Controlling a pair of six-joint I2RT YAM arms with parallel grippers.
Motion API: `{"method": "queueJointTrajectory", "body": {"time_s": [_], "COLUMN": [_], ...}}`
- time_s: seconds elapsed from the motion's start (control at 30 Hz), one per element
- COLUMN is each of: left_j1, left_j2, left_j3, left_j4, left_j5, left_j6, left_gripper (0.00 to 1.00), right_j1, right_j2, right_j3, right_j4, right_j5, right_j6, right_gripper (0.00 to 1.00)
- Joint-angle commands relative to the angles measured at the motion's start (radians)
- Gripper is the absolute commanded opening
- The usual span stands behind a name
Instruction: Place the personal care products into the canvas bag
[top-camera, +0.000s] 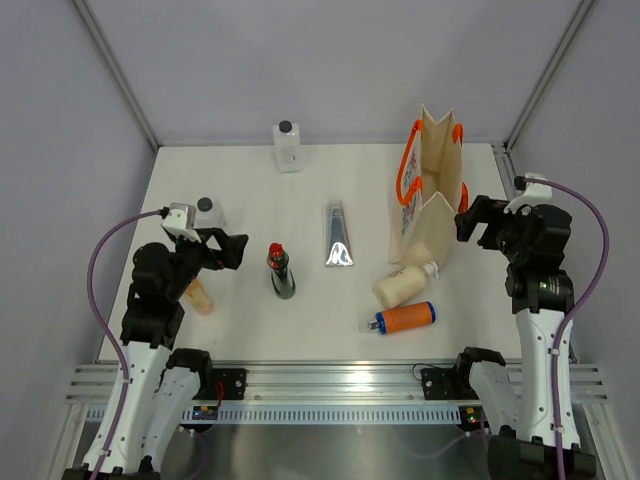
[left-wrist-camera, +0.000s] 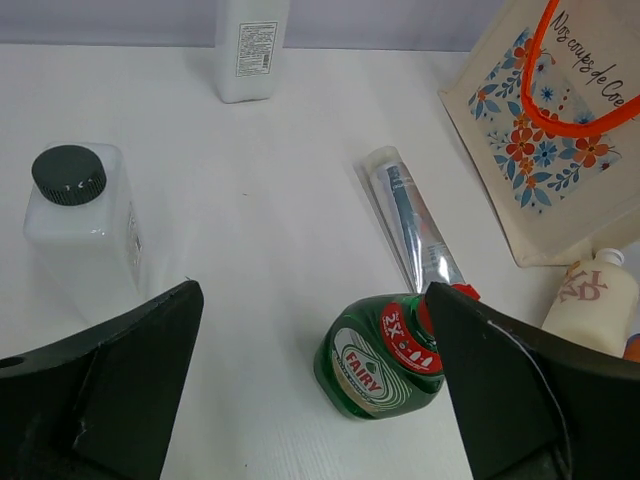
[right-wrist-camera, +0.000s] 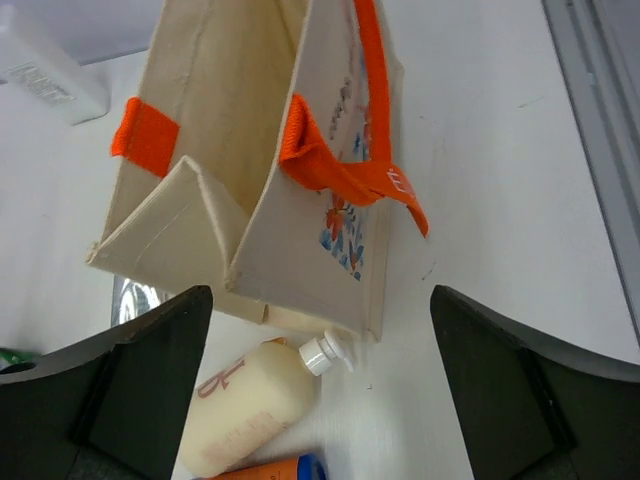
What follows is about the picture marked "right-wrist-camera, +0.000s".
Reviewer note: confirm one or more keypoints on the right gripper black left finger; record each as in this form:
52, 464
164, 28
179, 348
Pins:
112, 406

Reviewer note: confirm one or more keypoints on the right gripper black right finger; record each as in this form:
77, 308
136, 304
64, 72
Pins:
532, 406

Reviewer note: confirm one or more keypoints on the silver foil tube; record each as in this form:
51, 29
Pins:
131, 299

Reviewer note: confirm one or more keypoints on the cream lotion pump bottle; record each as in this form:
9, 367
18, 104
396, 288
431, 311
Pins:
256, 398

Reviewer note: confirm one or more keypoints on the orange tube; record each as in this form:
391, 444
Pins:
304, 467

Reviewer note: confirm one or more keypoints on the canvas tote bag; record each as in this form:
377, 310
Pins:
259, 158

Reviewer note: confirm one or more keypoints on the clear square bottle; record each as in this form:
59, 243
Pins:
33, 62

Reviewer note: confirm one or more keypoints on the aluminium frame post right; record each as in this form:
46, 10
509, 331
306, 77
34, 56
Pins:
603, 89

